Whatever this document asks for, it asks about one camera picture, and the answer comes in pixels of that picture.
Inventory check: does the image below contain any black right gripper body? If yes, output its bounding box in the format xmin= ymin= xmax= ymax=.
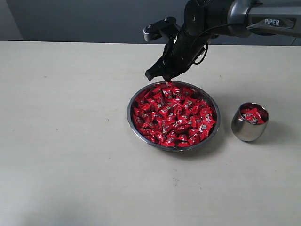
xmin=162 ymin=28 xmax=205 ymax=77

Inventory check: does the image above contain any pile of red wrapped candies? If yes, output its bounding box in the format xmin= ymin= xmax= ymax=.
xmin=132 ymin=86 xmax=216 ymax=148

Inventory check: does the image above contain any steel bowl of candies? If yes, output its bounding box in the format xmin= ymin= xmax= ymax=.
xmin=127 ymin=81 xmax=221 ymax=152

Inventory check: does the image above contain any stainless steel cup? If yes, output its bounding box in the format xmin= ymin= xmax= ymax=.
xmin=231 ymin=102 xmax=269 ymax=142

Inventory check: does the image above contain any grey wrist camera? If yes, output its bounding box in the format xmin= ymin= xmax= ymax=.
xmin=143 ymin=17 xmax=179 ymax=42

